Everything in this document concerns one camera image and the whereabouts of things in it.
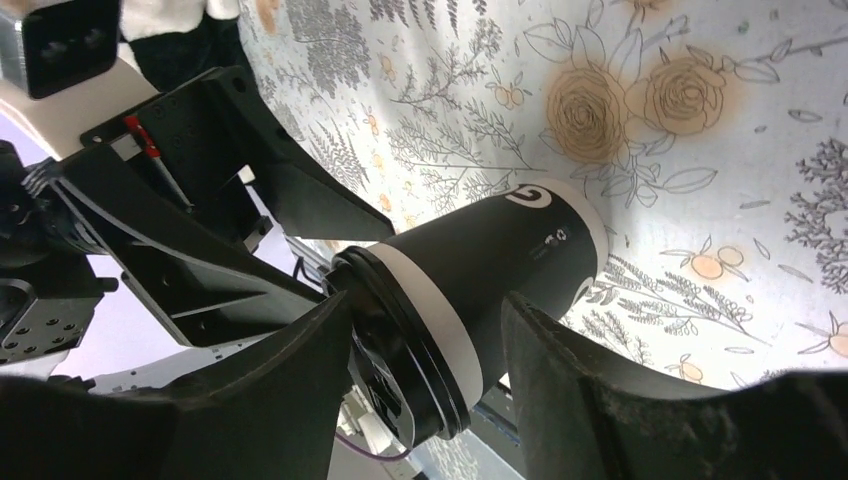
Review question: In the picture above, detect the black white checkered blanket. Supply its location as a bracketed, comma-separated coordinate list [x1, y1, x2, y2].
[119, 0, 253, 91]

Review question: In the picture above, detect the floral patterned table mat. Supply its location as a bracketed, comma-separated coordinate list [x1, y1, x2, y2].
[238, 0, 848, 480]

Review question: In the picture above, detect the black paper coffee cup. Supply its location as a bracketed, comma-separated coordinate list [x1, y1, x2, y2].
[365, 179, 609, 411]

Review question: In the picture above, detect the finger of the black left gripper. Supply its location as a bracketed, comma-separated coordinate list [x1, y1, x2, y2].
[56, 145, 324, 347]
[80, 67, 395, 241]

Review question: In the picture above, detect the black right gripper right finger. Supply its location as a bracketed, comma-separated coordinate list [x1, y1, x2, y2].
[502, 293, 847, 479]

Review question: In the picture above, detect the black plastic cup lid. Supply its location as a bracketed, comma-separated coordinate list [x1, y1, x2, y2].
[324, 246, 470, 449]

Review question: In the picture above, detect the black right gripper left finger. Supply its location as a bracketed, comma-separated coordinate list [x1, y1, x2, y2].
[1, 293, 352, 479]

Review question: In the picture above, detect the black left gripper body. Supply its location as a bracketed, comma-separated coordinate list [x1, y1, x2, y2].
[1, 141, 118, 366]

